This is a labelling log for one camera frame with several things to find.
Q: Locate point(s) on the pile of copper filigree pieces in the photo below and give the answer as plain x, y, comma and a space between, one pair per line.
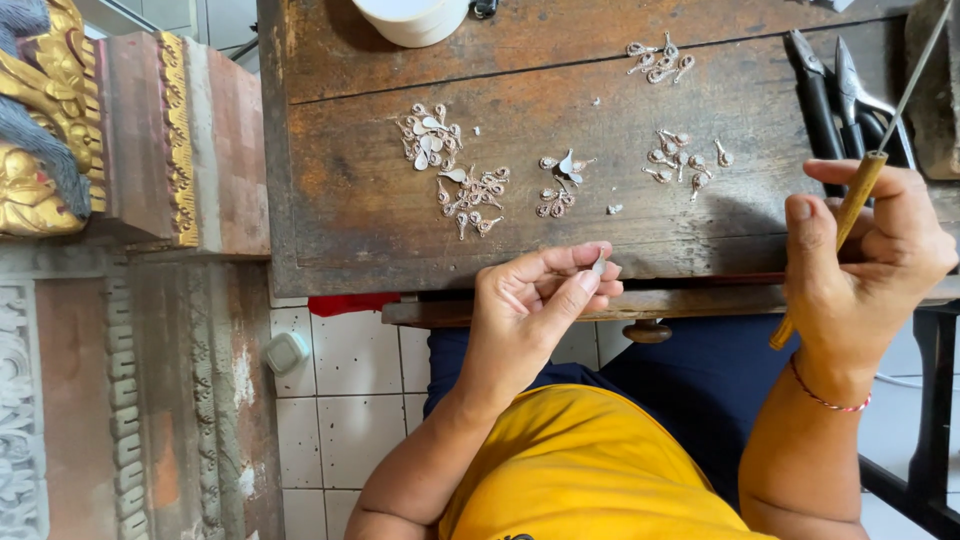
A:
661, 61
429, 136
474, 196
679, 161
561, 187

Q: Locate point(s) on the round wooden drawer knob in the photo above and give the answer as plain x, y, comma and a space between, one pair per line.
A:
647, 331

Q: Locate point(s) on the small black object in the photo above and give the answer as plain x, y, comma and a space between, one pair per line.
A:
485, 7

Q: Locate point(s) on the carved painted stone pillar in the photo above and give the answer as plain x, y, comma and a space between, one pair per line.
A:
150, 300

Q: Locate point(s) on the wooden bench drawer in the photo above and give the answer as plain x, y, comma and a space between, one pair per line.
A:
675, 301

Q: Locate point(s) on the small silver teardrop piece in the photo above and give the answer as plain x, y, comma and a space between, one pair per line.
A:
599, 262

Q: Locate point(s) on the white round bowl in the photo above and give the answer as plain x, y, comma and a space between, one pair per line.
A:
412, 21

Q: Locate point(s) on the gold carved statue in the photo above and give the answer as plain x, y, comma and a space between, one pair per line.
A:
45, 120

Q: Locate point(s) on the small white square container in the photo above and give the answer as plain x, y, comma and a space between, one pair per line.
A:
286, 353

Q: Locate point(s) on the person's right hand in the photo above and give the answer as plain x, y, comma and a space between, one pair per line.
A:
877, 270

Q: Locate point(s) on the black metal stool frame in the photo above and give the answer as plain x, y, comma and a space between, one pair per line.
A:
930, 420

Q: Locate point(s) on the person's left hand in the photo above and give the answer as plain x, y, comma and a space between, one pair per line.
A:
510, 322

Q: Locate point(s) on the rough wooden block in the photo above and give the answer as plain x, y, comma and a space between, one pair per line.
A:
934, 105

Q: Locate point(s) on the dark blue trousers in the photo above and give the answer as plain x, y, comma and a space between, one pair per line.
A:
690, 382

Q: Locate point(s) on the red cloth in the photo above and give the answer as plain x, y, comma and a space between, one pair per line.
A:
349, 302

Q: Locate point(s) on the yellow shirt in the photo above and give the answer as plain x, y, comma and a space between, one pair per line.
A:
585, 472

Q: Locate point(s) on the worn wooden workbench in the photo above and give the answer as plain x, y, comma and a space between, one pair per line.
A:
525, 225

